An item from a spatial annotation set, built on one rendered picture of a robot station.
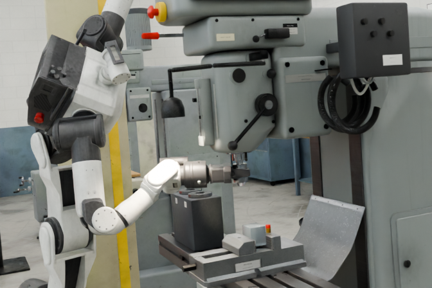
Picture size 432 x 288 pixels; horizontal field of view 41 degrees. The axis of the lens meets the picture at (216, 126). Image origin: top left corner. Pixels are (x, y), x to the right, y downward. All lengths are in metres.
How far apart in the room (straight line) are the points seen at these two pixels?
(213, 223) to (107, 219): 0.51
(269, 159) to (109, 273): 5.84
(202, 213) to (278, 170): 7.15
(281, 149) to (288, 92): 7.43
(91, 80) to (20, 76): 8.81
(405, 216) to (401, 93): 0.41
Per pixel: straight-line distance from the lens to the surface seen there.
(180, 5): 1.71
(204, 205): 2.12
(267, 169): 9.24
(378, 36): 1.72
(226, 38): 1.74
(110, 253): 3.60
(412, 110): 2.03
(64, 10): 3.50
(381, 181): 1.96
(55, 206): 2.25
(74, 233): 2.25
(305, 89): 1.86
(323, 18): 1.93
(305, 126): 1.86
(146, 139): 10.26
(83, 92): 1.90
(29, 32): 10.84
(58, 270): 2.28
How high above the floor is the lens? 1.49
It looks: 3 degrees down
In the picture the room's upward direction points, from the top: 4 degrees counter-clockwise
